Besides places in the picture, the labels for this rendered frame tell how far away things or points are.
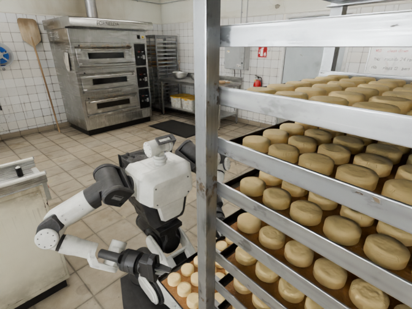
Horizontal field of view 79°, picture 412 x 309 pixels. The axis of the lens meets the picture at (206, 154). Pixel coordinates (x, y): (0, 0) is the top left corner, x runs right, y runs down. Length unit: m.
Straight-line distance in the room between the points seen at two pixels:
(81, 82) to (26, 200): 3.51
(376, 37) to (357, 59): 4.36
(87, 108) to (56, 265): 3.50
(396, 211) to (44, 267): 1.94
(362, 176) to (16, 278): 1.92
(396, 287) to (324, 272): 0.12
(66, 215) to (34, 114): 4.93
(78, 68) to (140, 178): 4.12
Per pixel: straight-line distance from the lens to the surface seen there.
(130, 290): 1.84
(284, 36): 0.35
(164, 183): 1.05
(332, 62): 0.78
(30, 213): 1.81
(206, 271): 0.61
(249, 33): 0.39
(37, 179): 1.74
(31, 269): 2.02
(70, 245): 1.14
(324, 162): 0.40
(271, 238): 0.52
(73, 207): 1.07
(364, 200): 0.34
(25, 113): 5.89
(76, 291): 2.19
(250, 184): 0.49
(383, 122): 0.31
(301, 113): 0.34
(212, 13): 0.41
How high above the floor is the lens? 1.58
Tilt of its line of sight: 24 degrees down
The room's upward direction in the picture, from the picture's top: straight up
